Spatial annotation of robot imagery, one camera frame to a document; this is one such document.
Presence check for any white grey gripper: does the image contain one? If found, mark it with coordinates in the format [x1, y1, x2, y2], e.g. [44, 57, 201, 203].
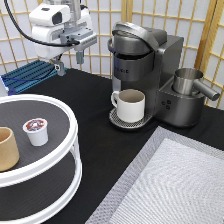
[29, 3, 97, 76]

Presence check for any white coffee pod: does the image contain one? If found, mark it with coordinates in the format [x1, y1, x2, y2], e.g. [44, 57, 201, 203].
[23, 118, 48, 146]

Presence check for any grey pod coffee machine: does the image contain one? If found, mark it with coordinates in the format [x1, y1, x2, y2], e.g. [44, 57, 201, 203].
[108, 22, 204, 130]

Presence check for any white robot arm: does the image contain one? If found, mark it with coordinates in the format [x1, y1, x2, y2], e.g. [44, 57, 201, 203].
[29, 0, 97, 76]

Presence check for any blue ribbed metal block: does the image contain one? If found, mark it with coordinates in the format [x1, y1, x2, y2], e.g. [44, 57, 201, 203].
[2, 60, 57, 95]

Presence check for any white ceramic mug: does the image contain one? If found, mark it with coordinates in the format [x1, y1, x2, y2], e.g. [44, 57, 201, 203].
[111, 89, 145, 123]

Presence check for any tan wooden cup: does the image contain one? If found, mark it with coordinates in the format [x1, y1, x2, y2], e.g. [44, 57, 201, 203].
[0, 127, 19, 172]

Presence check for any white two-tier round shelf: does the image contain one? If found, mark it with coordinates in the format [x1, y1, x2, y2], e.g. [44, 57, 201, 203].
[0, 94, 82, 224]

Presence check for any steel milk frother jug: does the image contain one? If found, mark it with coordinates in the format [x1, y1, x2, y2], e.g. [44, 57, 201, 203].
[173, 68, 220, 101]

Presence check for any wooden shoji screen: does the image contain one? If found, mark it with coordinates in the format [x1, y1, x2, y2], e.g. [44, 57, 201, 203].
[0, 0, 224, 110]

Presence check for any grey woven placemat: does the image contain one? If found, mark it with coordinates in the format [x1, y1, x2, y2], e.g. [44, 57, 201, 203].
[85, 127, 224, 224]

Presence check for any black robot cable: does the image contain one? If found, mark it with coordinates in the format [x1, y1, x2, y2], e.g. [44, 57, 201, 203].
[3, 0, 81, 48]

